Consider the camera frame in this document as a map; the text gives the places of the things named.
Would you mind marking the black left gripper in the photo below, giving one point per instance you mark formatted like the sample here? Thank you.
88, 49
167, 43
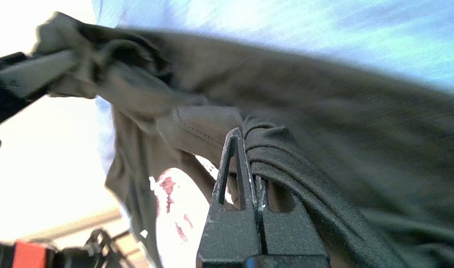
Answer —
2, 100

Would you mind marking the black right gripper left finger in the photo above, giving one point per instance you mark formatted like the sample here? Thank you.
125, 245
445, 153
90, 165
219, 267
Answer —
230, 234

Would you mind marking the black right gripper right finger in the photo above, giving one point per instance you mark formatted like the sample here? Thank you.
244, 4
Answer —
290, 234

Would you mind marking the black moon print t-shirt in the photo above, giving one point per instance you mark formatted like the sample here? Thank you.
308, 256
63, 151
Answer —
286, 93

